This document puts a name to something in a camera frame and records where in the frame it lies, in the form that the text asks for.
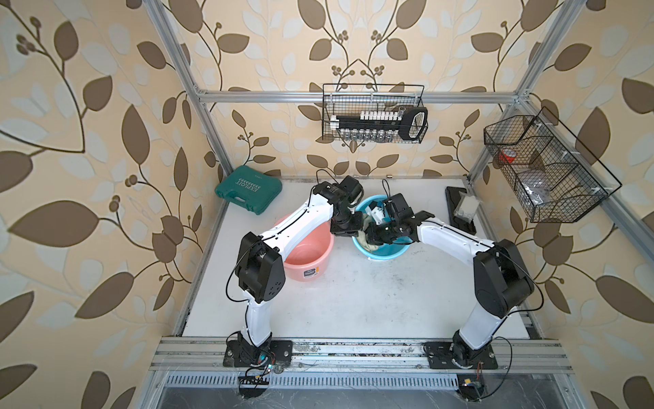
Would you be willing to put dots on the black tray with plastic bag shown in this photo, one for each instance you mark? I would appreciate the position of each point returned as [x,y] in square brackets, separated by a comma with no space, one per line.
[462,208]

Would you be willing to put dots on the blue plastic bucket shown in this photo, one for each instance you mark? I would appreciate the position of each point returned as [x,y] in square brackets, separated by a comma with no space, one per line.
[385,252]

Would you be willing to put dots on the black wire basket back wall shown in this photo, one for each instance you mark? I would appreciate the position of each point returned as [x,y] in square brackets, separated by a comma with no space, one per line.
[351,99]

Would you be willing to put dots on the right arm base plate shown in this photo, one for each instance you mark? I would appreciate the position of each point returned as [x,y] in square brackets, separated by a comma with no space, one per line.
[450,355]

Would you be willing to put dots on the black socket set holder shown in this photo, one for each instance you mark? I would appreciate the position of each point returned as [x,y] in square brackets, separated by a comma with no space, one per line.
[407,125]

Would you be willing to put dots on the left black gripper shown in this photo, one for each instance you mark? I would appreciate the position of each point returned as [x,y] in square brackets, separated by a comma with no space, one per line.
[358,226]

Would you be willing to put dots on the black wire basket right wall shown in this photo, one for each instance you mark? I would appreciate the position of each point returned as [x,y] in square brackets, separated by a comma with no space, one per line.
[579,181]

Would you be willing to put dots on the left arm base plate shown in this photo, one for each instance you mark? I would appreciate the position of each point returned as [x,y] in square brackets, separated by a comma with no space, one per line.
[258,353]

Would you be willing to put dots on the black wire basket wall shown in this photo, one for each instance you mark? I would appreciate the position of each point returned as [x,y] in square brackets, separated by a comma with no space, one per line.
[351,99]
[579,181]

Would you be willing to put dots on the pink plastic bucket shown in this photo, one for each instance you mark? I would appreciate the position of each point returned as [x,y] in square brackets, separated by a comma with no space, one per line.
[311,257]

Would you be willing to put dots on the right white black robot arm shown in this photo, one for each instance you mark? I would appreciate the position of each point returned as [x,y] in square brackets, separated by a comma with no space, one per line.
[501,281]

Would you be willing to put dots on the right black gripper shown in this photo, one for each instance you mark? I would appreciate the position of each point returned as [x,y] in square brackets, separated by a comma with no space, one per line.
[370,229]

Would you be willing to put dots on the silver foil bag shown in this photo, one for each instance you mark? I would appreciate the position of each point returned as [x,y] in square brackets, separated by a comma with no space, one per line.
[536,186]

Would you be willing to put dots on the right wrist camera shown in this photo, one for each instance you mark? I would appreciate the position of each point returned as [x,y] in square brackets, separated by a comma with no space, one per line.
[376,210]

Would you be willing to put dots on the green plastic tool case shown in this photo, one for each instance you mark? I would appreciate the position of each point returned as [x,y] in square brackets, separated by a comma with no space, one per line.
[249,189]

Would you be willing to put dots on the aluminium front rail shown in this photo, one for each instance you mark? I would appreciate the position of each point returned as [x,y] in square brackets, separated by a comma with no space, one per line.
[355,355]

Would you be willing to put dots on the yellow cloth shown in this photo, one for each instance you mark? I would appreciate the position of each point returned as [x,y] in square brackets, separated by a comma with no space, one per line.
[361,236]

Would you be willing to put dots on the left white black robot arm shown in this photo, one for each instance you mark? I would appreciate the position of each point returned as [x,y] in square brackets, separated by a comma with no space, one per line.
[261,257]

